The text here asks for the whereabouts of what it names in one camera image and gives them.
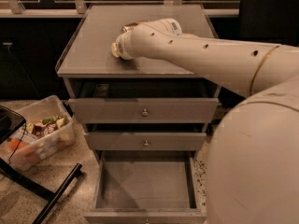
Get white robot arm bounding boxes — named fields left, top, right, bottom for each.
left=111, top=19, right=299, bottom=224

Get snack packages in bin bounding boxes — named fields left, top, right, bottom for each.
left=7, top=116, right=67, bottom=150

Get clear plastic storage bin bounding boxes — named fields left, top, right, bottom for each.
left=0, top=95, right=75, bottom=171

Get grey drawer cabinet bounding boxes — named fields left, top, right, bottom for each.
left=55, top=3, right=222, bottom=224

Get black stand frame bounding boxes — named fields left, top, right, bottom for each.
left=0, top=105, right=84, bottom=224

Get black office chair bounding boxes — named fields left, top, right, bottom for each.
left=218, top=0, right=299, bottom=110

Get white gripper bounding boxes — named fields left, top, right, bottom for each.
left=111, top=33, right=134, bottom=60

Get grey bottom drawer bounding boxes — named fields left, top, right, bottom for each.
left=84, top=151, right=206, bottom=224

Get grey top drawer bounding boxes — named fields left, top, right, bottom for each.
left=69, top=79, right=218, bottom=124

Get grey drawer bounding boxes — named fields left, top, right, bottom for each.
left=69, top=79, right=218, bottom=124
left=84, top=124, right=206, bottom=151
left=84, top=151, right=206, bottom=224

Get grey middle drawer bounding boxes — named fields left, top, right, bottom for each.
left=84, top=124, right=206, bottom=151

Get dark item in top drawer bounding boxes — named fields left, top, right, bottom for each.
left=93, top=84, right=109, bottom=98

